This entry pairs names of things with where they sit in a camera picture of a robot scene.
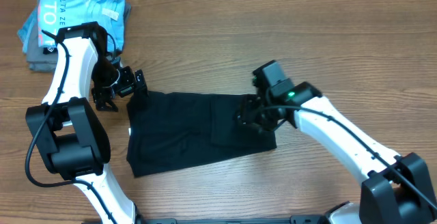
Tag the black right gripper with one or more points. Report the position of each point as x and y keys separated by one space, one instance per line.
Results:
x=246 y=110

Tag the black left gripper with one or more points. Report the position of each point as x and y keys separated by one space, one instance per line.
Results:
x=102 y=97

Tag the black t-shirt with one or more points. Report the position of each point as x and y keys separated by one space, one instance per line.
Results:
x=181 y=130

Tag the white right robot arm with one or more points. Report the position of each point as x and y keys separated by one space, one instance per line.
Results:
x=394 y=188

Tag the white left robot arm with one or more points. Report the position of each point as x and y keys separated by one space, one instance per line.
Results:
x=70 y=146

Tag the grey folded t-shirt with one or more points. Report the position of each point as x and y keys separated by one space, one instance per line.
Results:
x=45 y=60

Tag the light blue folded t-shirt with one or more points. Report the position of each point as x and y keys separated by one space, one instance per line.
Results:
x=56 y=14

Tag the blue folded shirt under stack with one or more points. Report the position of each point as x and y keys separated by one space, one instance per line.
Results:
x=28 y=34

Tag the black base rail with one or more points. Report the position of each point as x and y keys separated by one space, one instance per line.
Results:
x=235 y=220

